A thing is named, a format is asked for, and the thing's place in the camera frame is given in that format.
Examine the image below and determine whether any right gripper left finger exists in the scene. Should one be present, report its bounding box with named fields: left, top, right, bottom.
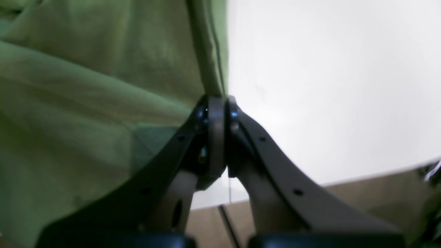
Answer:
left=36, top=95, right=226, bottom=248

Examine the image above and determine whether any green t-shirt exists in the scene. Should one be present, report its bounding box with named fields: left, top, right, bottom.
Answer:
left=0, top=0, right=228, bottom=248

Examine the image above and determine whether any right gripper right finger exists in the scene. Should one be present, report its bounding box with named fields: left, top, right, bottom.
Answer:
left=226, top=96, right=406, bottom=248

